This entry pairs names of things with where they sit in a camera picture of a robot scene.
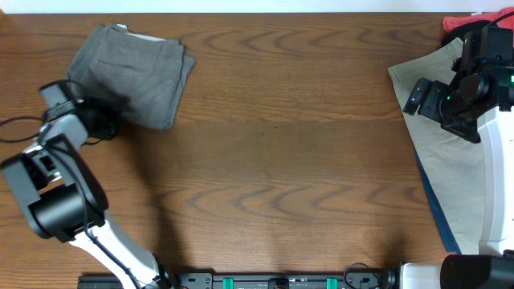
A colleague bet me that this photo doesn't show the black garment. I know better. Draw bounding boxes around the black garment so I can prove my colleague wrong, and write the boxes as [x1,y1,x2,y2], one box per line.
[440,20,490,47]

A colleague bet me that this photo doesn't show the grey shorts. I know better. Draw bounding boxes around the grey shorts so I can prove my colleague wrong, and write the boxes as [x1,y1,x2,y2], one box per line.
[67,23,196,130]

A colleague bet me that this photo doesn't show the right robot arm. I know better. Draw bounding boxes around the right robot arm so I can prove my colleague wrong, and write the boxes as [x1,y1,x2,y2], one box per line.
[383,24,513,288]

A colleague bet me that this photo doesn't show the red garment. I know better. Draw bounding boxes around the red garment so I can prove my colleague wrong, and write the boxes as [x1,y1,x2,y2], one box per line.
[443,7,513,32]

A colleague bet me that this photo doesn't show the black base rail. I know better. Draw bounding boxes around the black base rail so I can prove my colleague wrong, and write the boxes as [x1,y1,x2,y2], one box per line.
[77,263,402,289]

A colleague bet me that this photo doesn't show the beige khaki shorts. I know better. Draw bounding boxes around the beige khaki shorts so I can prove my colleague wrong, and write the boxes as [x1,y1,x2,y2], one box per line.
[388,39,485,254]

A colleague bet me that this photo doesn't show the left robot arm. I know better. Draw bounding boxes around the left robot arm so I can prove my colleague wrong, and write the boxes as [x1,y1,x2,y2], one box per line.
[1,79,180,288]

